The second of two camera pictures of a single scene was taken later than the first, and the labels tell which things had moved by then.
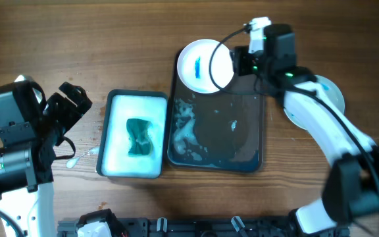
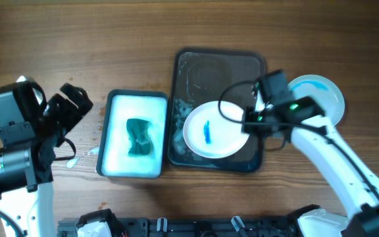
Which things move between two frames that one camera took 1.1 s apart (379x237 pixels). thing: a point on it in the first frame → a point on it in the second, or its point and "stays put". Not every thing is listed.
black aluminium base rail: [218, 226] stays put
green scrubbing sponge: [141, 143] stays put
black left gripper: [72, 112] stays put
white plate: [193, 66] → [207, 133]
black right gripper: [241, 59] → [249, 125]
